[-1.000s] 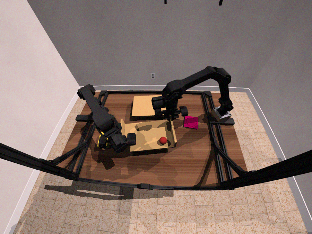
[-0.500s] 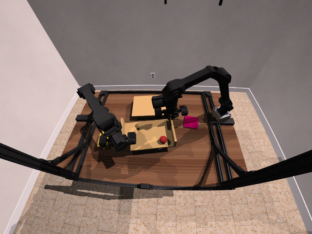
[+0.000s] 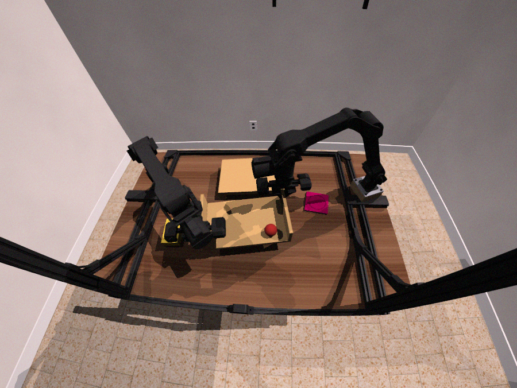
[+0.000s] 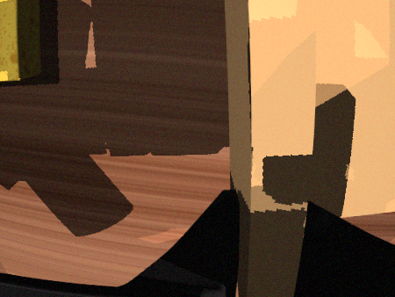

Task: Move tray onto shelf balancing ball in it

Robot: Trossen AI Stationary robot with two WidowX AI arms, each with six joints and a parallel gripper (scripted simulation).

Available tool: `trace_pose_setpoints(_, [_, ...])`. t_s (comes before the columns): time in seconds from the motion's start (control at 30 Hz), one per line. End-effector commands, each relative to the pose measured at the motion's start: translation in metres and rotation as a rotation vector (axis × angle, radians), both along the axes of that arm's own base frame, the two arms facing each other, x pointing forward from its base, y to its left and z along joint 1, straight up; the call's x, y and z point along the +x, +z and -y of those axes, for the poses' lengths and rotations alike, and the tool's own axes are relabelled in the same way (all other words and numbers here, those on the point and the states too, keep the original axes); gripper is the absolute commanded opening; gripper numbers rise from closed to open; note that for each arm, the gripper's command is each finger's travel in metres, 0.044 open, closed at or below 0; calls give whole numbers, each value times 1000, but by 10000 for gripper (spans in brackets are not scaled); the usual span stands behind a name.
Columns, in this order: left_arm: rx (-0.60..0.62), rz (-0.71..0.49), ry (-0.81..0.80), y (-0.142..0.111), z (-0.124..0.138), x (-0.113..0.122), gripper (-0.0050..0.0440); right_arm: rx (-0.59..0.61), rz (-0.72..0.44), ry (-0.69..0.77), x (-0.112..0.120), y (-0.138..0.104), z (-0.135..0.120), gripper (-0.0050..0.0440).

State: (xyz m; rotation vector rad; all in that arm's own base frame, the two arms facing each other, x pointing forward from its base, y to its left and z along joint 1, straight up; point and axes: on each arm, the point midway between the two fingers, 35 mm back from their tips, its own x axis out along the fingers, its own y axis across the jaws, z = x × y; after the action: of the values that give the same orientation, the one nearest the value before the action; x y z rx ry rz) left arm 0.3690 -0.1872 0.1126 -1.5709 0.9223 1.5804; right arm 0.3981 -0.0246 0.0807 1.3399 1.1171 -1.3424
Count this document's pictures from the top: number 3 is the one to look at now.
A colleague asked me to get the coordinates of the yellow sponge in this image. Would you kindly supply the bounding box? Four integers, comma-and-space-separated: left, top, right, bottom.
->
161, 219, 182, 246

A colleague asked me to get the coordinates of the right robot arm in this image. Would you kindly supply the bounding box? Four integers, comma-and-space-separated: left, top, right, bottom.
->
251, 107, 387, 192

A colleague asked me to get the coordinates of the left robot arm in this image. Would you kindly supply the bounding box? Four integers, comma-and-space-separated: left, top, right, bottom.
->
127, 136, 213, 249

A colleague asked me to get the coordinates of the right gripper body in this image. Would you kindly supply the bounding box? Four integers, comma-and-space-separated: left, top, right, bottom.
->
256, 172, 312, 195

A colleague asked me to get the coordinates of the red ball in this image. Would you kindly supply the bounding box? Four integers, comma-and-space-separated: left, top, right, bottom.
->
264, 224, 277, 236

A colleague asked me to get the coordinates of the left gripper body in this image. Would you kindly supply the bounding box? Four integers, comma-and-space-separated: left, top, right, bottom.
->
164, 217, 226, 243

